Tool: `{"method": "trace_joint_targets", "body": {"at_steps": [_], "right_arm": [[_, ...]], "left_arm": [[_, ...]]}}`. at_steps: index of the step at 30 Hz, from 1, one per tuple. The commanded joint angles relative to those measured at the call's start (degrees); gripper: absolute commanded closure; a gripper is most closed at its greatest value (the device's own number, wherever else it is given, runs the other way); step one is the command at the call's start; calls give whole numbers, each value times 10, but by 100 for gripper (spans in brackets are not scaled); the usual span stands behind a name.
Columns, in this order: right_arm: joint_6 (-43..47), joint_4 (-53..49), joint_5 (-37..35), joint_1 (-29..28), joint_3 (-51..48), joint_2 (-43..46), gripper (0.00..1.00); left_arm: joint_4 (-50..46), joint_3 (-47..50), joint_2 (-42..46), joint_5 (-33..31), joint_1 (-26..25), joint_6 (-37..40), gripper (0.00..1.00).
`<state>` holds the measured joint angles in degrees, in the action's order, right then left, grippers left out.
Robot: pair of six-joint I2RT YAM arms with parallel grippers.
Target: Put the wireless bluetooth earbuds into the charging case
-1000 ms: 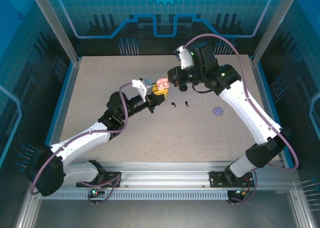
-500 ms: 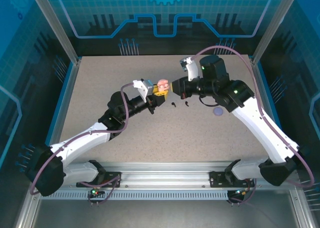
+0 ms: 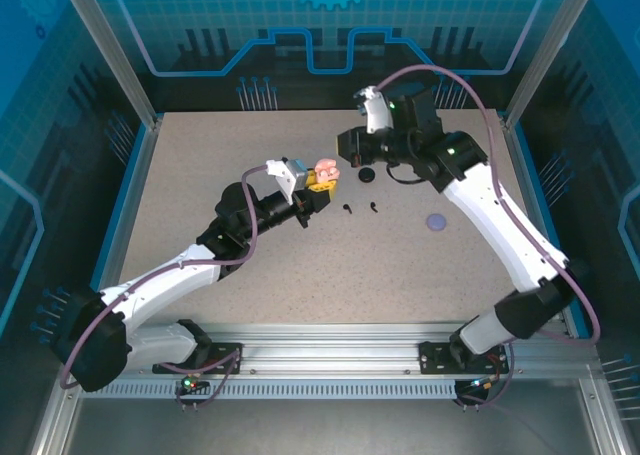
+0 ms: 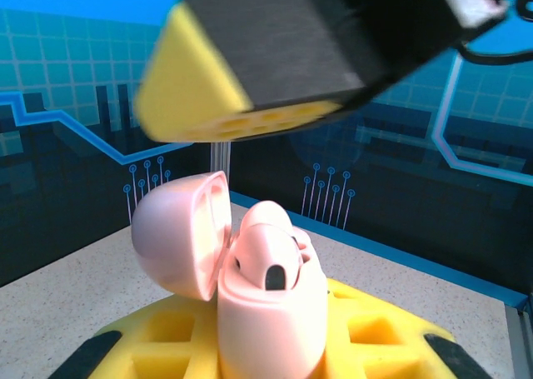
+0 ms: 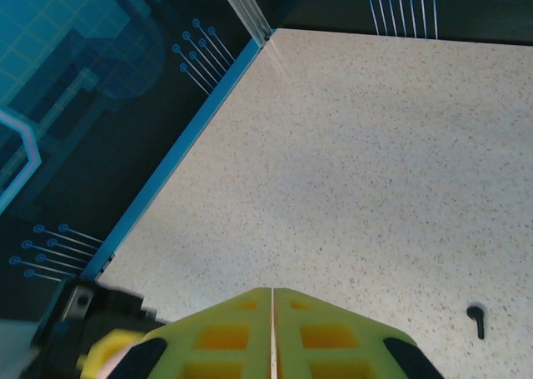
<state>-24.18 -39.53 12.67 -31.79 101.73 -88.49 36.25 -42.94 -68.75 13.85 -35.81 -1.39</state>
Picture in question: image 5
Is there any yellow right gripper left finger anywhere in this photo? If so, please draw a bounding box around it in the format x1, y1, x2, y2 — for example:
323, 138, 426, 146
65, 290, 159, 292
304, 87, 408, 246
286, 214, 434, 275
110, 286, 274, 379

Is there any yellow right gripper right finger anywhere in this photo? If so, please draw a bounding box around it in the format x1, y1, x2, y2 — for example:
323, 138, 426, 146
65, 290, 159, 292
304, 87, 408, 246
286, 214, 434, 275
273, 287, 446, 379

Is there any black wireless earbud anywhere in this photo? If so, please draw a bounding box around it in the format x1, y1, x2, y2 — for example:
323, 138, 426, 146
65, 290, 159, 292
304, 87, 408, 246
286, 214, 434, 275
466, 305, 486, 341

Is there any blue table edge strip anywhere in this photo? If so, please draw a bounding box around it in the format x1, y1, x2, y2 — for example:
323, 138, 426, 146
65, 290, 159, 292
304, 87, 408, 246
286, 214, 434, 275
78, 37, 271, 280

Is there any aluminium frame post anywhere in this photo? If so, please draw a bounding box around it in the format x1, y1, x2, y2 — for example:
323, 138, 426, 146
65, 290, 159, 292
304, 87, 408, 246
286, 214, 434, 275
212, 0, 276, 42

